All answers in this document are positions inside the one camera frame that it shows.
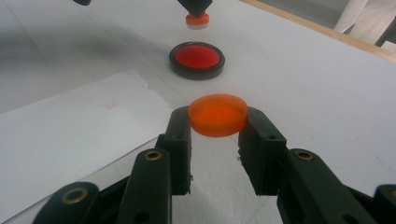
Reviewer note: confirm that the orange stamp cap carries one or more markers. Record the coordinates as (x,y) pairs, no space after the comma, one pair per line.
(218,116)

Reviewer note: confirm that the large white table cover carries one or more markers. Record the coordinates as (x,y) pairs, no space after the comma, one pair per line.
(295,93)

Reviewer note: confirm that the black round red ink pad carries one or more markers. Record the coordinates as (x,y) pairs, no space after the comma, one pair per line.
(196,57)

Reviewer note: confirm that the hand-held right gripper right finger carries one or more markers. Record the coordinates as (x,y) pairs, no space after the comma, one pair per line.
(264,161)

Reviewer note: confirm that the orange stamp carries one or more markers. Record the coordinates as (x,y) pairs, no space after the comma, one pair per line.
(197,21)

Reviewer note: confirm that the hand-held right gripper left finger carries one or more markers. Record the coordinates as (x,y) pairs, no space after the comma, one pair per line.
(179,155)

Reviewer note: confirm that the white paper sheet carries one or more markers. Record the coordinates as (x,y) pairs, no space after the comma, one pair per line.
(77,130)

